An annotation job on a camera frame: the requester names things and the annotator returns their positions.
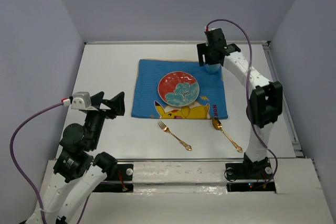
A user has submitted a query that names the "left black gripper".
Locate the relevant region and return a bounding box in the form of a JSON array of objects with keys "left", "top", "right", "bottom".
[{"left": 85, "top": 90, "right": 126, "bottom": 148}]

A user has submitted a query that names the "blue paper cup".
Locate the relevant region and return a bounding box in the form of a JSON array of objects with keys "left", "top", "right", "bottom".
[{"left": 205, "top": 63, "right": 221, "bottom": 74}]

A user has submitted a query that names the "red and blue ceramic plate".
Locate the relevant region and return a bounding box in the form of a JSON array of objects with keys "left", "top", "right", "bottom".
[{"left": 157, "top": 71, "right": 200, "bottom": 107}]

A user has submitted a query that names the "blue cartoon placemat cloth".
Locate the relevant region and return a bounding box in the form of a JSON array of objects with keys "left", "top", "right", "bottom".
[{"left": 131, "top": 59, "right": 228, "bottom": 119}]

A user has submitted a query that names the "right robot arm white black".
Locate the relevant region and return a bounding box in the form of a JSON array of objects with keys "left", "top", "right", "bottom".
[{"left": 197, "top": 28, "right": 283, "bottom": 182}]

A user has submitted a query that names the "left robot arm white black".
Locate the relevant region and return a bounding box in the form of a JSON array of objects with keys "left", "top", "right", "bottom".
[{"left": 25, "top": 91, "right": 125, "bottom": 223}]

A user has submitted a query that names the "gold fork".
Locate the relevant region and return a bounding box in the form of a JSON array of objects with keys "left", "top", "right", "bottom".
[{"left": 157, "top": 121, "right": 192, "bottom": 151}]

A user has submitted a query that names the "gold spoon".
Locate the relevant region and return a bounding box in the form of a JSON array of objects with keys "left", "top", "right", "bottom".
[{"left": 212, "top": 118, "right": 243, "bottom": 153}]

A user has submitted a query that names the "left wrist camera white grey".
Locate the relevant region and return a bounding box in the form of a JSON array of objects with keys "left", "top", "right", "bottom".
[{"left": 71, "top": 92, "right": 91, "bottom": 110}]

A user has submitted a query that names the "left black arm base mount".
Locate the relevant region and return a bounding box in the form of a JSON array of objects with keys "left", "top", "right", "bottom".
[{"left": 93, "top": 163, "right": 134, "bottom": 193}]

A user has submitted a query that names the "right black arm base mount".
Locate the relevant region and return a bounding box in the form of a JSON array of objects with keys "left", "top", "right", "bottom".
[{"left": 224, "top": 163, "right": 276, "bottom": 193}]

